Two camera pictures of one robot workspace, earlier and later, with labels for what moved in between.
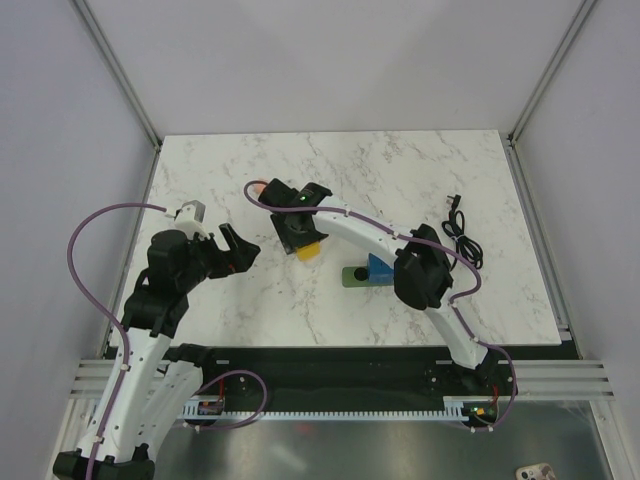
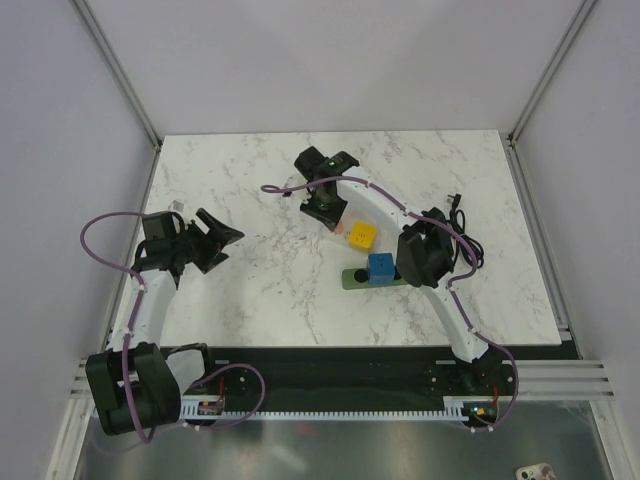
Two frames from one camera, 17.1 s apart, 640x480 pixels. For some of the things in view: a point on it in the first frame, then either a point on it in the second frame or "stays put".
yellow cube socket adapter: (309, 252) -> (361, 236)
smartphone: (540, 471) stays put
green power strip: (358, 276) stays put
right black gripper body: (290, 238) -> (327, 209)
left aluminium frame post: (125, 83) stays put
